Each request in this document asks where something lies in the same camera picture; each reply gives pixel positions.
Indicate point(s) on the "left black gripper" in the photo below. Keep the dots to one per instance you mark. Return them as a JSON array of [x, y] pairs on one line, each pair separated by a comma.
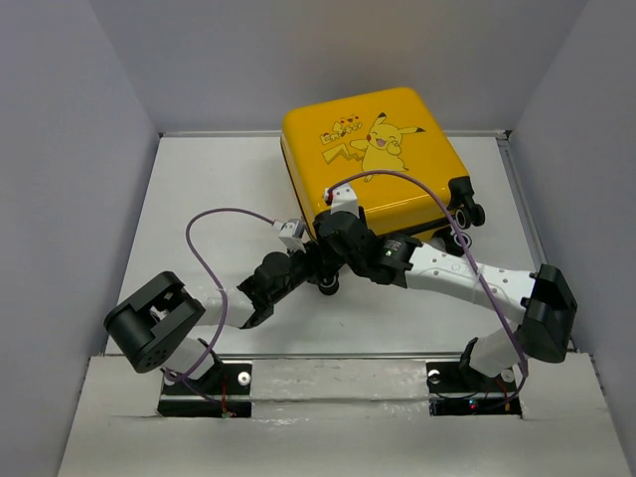
[[313, 262]]

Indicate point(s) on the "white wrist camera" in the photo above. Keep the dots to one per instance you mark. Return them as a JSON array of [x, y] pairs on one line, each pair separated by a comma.
[[342, 198], [291, 234]]

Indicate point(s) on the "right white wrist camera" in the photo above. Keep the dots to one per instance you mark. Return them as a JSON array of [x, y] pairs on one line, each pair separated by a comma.
[[342, 198]]

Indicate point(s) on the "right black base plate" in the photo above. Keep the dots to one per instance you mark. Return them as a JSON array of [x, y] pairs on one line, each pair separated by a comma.
[[453, 393]]

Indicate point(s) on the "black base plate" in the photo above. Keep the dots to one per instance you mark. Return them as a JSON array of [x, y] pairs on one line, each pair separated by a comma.
[[453, 393], [223, 391]]

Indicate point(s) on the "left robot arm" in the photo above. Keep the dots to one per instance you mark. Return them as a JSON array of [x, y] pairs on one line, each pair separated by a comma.
[[152, 325]]

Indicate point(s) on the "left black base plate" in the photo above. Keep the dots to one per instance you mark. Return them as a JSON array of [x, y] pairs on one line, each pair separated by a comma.
[[223, 391]]

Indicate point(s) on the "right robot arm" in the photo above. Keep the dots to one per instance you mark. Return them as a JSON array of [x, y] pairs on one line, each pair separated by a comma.
[[536, 309]]

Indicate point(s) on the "yellow hard-shell suitcase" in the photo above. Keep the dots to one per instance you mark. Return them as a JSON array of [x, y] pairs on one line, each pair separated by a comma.
[[387, 145]]

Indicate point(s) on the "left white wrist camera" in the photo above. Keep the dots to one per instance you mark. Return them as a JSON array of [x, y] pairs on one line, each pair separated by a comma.
[[291, 234]]

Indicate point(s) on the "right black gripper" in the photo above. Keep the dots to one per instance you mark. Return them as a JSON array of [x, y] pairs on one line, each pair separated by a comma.
[[315, 227]]

